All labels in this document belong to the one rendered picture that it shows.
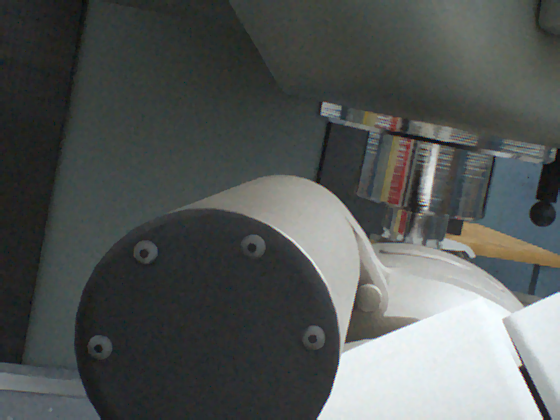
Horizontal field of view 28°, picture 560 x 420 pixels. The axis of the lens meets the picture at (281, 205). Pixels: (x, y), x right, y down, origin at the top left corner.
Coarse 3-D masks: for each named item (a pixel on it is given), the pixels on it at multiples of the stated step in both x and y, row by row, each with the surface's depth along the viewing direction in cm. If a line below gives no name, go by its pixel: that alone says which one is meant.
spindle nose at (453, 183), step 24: (384, 144) 38; (408, 144) 37; (432, 144) 37; (360, 168) 39; (384, 168) 38; (408, 168) 37; (432, 168) 37; (456, 168) 37; (480, 168) 38; (360, 192) 39; (384, 192) 38; (408, 192) 37; (432, 192) 37; (456, 192) 37; (480, 192) 38; (456, 216) 38; (480, 216) 38
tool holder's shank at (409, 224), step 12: (384, 216) 40; (396, 216) 39; (408, 216) 39; (420, 216) 39; (432, 216) 39; (384, 228) 39; (396, 228) 39; (408, 228) 39; (420, 228) 39; (432, 228) 39; (444, 228) 39; (420, 240) 39; (432, 240) 39
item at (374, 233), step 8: (360, 224) 40; (368, 224) 41; (376, 224) 41; (368, 232) 38; (376, 232) 39; (384, 232) 39; (376, 240) 38; (384, 240) 38; (392, 240) 38; (400, 240) 38; (408, 240) 38; (448, 240) 41; (440, 248) 38; (448, 248) 38; (456, 248) 39; (464, 248) 39; (456, 256) 38; (464, 256) 38; (472, 256) 39
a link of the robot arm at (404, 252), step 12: (384, 252) 26; (396, 252) 26; (408, 252) 26; (420, 252) 26; (432, 252) 26; (444, 252) 29; (432, 264) 25; (444, 264) 26; (456, 264) 26; (468, 264) 28; (468, 276) 25; (480, 276) 26; (492, 288) 25; (504, 288) 28; (516, 300) 27; (528, 300) 35; (540, 300) 35
